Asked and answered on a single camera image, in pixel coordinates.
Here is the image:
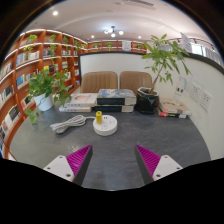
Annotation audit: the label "round white power strip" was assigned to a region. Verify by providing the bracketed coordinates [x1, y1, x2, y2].
[92, 114, 119, 137]

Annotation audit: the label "thick grey marbled book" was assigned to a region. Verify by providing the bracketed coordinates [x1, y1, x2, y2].
[96, 88, 138, 106]

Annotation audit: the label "coiled white power cable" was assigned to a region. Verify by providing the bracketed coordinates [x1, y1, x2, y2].
[49, 114, 97, 135]

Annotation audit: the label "small tree in black pot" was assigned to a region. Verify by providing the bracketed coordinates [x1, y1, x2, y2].
[134, 33, 193, 115]

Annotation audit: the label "orange wooden bookshelf unit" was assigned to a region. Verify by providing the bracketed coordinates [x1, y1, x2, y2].
[0, 28, 148, 159]

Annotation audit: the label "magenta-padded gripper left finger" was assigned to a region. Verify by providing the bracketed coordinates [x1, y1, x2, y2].
[43, 144, 94, 187]

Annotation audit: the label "ceiling air vent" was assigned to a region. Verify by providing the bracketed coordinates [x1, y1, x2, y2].
[122, 0, 156, 10]

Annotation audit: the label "white window curtains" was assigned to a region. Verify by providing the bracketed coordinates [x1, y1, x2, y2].
[193, 41, 224, 66]

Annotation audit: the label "red and black book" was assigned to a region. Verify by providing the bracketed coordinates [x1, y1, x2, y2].
[158, 109, 188, 119]

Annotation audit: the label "clear acrylic sign stand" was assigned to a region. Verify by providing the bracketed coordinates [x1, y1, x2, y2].
[173, 75, 188, 106]

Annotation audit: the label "ceiling chandelier lamp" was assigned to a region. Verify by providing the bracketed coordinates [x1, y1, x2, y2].
[103, 25, 125, 38]

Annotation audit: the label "white poster on shelf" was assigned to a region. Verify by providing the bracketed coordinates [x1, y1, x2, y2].
[121, 40, 133, 52]

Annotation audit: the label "thin white book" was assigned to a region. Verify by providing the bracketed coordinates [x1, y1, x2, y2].
[58, 105, 93, 113]

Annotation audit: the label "tan padded chair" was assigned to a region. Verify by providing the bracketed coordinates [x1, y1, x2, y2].
[80, 70, 119, 94]
[119, 70, 154, 96]

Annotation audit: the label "beige hardcover book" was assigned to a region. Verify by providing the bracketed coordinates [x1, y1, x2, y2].
[159, 99, 193, 116]

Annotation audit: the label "thick dark blue book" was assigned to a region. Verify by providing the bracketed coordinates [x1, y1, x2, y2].
[94, 104, 135, 114]

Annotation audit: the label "white wall socket panel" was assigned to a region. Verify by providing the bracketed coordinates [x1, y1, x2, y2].
[189, 82, 202, 103]
[199, 89, 213, 112]

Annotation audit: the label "white book with face cover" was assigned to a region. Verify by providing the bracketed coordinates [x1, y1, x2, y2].
[63, 92, 99, 109]

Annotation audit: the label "white paper sign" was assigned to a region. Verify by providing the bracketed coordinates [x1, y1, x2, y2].
[179, 32, 194, 54]

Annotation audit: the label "yellow charger block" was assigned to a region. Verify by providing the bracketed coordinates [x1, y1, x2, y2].
[95, 110, 103, 125]

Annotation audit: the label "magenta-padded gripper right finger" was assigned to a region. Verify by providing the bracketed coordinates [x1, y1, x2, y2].
[134, 144, 184, 186]

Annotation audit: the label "leafy vine in white pot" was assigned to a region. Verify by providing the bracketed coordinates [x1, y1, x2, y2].
[24, 68, 73, 125]

